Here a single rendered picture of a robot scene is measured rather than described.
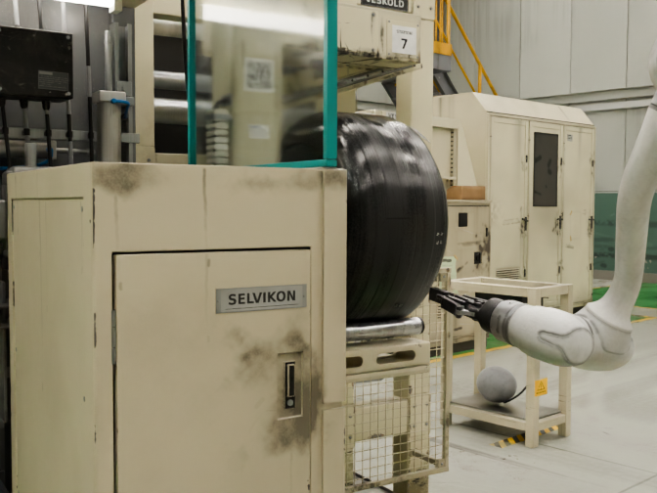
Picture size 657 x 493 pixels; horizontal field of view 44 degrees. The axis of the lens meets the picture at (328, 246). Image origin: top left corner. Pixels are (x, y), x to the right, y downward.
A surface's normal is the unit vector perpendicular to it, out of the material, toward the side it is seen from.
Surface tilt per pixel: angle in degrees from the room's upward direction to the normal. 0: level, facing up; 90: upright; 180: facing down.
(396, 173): 65
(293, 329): 90
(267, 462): 90
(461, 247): 90
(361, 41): 90
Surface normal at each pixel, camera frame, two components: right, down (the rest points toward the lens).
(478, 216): 0.68, 0.04
